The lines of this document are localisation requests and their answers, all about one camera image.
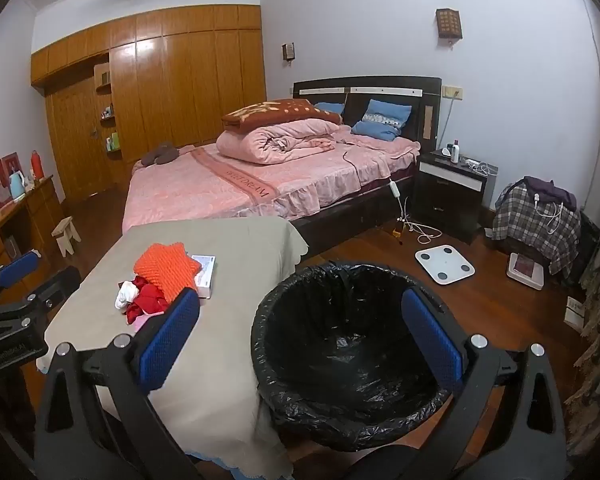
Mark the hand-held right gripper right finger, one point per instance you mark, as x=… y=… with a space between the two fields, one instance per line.
x=432 y=335

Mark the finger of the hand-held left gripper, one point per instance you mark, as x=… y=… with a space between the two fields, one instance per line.
x=17 y=266
x=55 y=287

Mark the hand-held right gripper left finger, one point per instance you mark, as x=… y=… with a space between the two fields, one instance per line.
x=167 y=340

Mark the red glove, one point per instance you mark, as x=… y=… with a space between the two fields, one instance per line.
x=147 y=300

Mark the white plastic bag ball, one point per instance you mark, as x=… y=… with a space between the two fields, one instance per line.
x=126 y=294

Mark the orange knitted cloth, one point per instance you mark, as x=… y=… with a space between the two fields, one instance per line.
x=165 y=267

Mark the black-lined trash bin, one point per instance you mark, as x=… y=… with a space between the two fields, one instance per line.
x=350 y=350

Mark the grey paper bag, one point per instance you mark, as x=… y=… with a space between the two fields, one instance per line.
x=12 y=249

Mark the small wooden stool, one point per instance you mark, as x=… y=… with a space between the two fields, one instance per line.
x=65 y=230

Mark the wooden sideboard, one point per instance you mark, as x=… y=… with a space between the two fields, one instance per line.
x=35 y=210

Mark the table with beige cloth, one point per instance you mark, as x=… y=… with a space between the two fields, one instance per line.
x=220 y=385

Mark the white bathroom scale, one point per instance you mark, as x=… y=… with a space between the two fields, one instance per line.
x=444 y=262

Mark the light blue kettle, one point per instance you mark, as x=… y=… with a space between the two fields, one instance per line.
x=17 y=187

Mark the red thermos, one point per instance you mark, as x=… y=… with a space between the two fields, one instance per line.
x=37 y=167

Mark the white scale with red top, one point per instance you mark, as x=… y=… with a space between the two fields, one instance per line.
x=522 y=267

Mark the small yellow object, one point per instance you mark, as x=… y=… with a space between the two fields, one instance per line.
x=399 y=227

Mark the dark nightstand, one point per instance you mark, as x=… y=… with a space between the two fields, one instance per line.
x=445 y=205

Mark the white printed box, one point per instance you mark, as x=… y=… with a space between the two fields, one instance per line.
x=575 y=312

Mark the plaid covered chair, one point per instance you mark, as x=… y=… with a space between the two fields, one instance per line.
x=525 y=220

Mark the white blanket controller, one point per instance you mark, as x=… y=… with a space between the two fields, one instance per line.
x=394 y=189

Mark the green bottle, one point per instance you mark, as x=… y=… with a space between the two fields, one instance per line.
x=114 y=142

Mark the bed with pink sheet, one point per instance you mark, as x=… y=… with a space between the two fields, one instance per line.
x=205 y=185

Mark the brown neck pillow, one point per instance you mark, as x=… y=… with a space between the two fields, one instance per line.
x=165 y=154

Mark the white power strip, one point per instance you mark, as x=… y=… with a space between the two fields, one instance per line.
x=471 y=163

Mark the black bag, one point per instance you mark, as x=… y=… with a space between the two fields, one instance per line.
x=591 y=245

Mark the white bottle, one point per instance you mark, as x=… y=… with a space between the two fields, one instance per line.
x=455 y=154

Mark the purple garment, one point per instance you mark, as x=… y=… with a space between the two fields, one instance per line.
x=550 y=190

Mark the blue patterned pillow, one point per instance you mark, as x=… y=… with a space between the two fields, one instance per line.
x=380 y=115

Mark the folded pink quilt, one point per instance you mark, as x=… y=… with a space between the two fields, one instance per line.
x=275 y=140

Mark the wooden wardrobe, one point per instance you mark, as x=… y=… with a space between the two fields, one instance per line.
x=180 y=85

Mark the plain blue pillow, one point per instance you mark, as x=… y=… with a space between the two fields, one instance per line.
x=330 y=108

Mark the folded brown blanket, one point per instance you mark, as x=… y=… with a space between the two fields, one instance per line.
x=280 y=110

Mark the yellowed wall socket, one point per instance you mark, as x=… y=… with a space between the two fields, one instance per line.
x=453 y=92

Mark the large wooden wall lamp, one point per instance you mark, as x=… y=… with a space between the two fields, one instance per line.
x=449 y=22

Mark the small wooden wall lamp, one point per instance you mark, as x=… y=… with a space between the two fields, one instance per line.
x=288 y=51

